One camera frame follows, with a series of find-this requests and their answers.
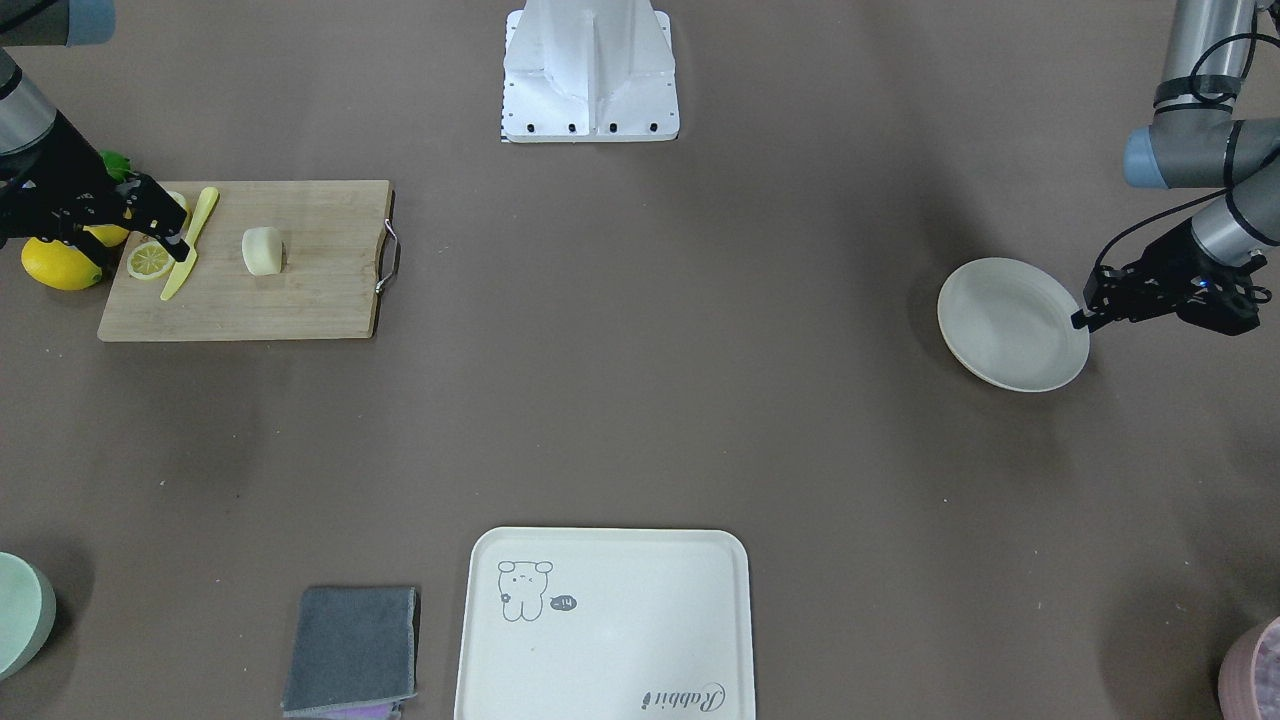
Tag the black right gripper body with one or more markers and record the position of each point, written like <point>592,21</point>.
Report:
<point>62,170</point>

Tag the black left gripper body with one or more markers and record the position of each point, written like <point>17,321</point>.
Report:
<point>1168,258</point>

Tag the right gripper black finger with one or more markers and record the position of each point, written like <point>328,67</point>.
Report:
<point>149,209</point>

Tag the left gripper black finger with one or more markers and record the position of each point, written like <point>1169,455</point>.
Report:
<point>1090,318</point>

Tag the white steamed bun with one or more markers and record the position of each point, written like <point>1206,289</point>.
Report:
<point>263,250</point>

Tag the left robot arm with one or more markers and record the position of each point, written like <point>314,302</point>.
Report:
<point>1194,140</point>

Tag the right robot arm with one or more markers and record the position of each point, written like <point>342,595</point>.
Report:
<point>37,140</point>

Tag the cream rabbit serving tray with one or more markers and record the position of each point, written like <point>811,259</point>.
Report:
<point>607,623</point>

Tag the whole yellow lemon upper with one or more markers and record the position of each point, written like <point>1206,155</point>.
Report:
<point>100,235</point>

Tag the whole yellow lemon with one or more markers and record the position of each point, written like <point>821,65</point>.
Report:
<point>100,235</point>
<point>59,266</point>

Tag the lemon slice lower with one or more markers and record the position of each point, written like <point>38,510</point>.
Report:
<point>148,261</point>

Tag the yellow plastic knife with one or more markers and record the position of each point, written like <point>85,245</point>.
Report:
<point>204,207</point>

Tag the green lime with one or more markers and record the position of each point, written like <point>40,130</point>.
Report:
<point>117,166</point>

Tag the whole yellow lemon lower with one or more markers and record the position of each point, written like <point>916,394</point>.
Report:
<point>59,266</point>

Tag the beige round plate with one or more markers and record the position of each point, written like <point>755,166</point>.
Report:
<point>1009,323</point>

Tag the bamboo cutting board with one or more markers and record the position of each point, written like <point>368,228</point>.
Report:
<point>334,232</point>

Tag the pink bowl with ice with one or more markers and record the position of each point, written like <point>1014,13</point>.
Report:
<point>1249,675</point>

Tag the mint green bowl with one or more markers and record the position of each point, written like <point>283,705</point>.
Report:
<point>28,610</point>

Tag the folded grey cloth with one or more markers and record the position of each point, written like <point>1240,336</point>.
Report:
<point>354,653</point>

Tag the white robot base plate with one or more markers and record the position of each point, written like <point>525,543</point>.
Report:
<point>589,72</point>

